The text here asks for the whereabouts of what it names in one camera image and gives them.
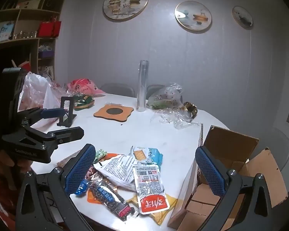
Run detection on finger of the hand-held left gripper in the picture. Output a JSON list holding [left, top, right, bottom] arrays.
[[24, 126, 85, 150], [17, 107, 68, 128]]

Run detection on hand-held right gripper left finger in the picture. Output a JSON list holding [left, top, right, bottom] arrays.
[[16, 144, 97, 231]]

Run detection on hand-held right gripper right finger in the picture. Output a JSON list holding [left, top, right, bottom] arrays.
[[195, 146, 274, 231]]

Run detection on brown and blue chocolate bar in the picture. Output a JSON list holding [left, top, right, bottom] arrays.
[[75, 167, 97, 196]]

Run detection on small green snack packet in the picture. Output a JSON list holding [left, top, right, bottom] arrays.
[[94, 149, 108, 163]]

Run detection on orange clear sausage packet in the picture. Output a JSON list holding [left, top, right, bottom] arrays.
[[87, 152, 122, 205]]

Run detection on large white printed packet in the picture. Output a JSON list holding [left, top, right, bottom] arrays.
[[93, 153, 141, 193]]

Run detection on brown cardboard box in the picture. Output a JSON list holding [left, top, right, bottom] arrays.
[[167, 125, 289, 231]]

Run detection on dark seed bar packet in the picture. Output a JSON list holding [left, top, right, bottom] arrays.
[[89, 182, 138, 222]]

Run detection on blue cracker packet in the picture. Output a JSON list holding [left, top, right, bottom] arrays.
[[129, 146, 164, 171]]

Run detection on white packet with red label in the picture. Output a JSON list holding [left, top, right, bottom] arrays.
[[132, 165, 170, 215]]

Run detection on yellow snack packet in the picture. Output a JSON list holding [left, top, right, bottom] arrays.
[[127, 194, 177, 225]]

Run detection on person's left forearm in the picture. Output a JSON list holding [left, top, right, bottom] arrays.
[[0, 171, 23, 224]]

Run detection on person's left hand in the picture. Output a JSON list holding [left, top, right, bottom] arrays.
[[0, 149, 33, 190]]

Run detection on black phone stand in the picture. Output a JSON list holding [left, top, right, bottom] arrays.
[[56, 96, 78, 127]]

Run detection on green and red snack bag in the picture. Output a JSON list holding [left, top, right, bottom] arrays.
[[73, 93, 95, 110]]

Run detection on white plastic bag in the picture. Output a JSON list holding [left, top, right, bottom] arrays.
[[18, 72, 63, 128]]

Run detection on wooden coaster with dark centre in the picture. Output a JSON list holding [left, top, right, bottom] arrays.
[[93, 104, 134, 122]]

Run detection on pink and red plastic bag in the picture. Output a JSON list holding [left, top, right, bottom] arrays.
[[67, 78, 106, 95]]

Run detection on crumpled clear plastic wrap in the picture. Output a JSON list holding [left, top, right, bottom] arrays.
[[150, 108, 203, 129]]

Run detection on gold foil wrapper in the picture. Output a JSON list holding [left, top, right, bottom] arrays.
[[183, 102, 198, 119]]

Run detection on red gift bags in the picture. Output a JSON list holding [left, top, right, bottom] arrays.
[[38, 17, 62, 38]]

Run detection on clear bag with greens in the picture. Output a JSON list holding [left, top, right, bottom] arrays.
[[146, 83, 183, 110]]

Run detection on clear plastic tube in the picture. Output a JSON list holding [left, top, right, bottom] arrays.
[[136, 60, 149, 112]]

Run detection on wooden shelf unit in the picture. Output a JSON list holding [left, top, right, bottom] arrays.
[[0, 0, 68, 94]]

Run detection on large round wall picture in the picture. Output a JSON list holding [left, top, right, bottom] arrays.
[[103, 0, 149, 21]]

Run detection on medium round wall picture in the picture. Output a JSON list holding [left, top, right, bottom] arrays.
[[175, 1, 212, 31]]

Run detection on small round wall picture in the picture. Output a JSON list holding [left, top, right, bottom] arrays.
[[232, 5, 253, 29]]

